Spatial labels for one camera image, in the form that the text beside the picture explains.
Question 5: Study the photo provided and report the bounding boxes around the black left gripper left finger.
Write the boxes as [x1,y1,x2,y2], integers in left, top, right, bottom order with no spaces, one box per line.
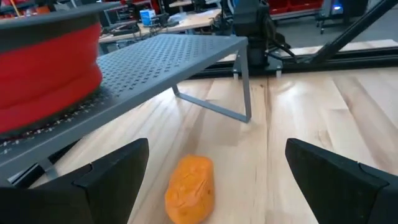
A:
[0,138,150,224]

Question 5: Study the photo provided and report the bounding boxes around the red storage bins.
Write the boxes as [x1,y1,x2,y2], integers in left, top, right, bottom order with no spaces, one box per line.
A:
[269,0,325,14]

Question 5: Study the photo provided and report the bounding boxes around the wooden workbench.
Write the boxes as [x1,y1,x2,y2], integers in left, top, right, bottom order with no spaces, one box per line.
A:
[99,8,223,45]

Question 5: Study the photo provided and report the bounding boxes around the large wrinkled orange fruit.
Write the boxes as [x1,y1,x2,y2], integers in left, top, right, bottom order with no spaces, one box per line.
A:
[164,154,216,224]

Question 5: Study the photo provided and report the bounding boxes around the grey perforated metal shelf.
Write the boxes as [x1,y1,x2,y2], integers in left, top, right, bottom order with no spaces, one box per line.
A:
[0,33,253,187]

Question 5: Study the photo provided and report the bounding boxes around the black diagonal frame strut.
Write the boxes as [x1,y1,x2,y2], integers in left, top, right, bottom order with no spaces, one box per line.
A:
[310,0,398,65]

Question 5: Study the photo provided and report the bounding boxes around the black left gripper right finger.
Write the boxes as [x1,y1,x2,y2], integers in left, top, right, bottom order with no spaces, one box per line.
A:
[285,138,398,224]

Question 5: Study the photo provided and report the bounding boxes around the red bowl with grey rim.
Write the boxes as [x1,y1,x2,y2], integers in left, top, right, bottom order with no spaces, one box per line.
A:
[0,2,104,138]

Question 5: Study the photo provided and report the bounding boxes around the blue white box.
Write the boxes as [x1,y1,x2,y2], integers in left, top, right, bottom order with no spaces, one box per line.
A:
[139,9,157,27]

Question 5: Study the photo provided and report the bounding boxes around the black table frame rail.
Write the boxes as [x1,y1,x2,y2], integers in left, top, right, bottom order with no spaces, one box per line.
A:
[189,46,398,79]

